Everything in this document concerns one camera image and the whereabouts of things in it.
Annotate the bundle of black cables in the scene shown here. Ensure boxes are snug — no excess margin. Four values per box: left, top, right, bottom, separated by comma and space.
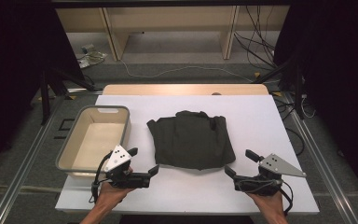
233, 5, 278, 70

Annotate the hand-held gripper black cable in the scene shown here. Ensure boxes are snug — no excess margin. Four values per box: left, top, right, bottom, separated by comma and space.
88, 151, 113, 204
236, 176, 295, 217

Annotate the beige plastic basket grey rim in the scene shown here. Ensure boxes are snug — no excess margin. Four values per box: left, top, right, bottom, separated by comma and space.
55, 105, 132, 180

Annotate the dark garment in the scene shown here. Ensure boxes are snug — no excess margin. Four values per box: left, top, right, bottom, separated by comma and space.
146, 109, 237, 172

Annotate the dark curtain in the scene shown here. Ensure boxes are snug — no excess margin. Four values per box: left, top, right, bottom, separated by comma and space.
0, 0, 85, 181
273, 0, 358, 203

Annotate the grey power adapter with cables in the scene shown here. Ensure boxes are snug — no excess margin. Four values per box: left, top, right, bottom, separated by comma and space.
76, 43, 109, 69

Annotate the black metal stand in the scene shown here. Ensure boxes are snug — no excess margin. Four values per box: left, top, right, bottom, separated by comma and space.
39, 66, 99, 125
253, 52, 306, 120

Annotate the white board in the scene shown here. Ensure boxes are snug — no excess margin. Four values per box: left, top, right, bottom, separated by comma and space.
54, 94, 321, 217

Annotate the right hand-held gripper black cable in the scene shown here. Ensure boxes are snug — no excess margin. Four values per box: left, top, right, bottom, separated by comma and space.
236, 176, 295, 217

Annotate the white floor cable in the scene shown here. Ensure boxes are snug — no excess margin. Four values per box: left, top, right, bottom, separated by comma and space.
119, 59, 255, 83

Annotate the wooden table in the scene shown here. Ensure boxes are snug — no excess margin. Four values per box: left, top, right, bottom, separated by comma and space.
102, 83, 269, 96

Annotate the person's right hand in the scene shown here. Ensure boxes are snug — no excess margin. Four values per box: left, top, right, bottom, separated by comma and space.
246, 189, 286, 217

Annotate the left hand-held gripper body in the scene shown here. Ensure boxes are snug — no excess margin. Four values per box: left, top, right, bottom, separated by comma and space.
103, 145, 153, 189

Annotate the left hand-held gripper black cable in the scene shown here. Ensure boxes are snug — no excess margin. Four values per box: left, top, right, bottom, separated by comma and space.
88, 151, 113, 204

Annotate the person's left hand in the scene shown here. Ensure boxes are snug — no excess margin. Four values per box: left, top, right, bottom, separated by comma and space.
96, 182, 135, 211

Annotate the aluminium floor rail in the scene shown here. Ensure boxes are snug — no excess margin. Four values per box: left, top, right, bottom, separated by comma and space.
283, 92, 358, 224
0, 96, 63, 224

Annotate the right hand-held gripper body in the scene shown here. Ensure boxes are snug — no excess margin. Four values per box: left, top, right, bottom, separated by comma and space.
233, 153, 308, 197

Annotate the light wooden shelf unit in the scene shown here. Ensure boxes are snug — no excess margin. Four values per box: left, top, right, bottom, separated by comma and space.
55, 6, 291, 62

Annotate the black floor cable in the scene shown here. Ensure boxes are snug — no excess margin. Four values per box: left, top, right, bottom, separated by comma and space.
273, 96, 316, 157

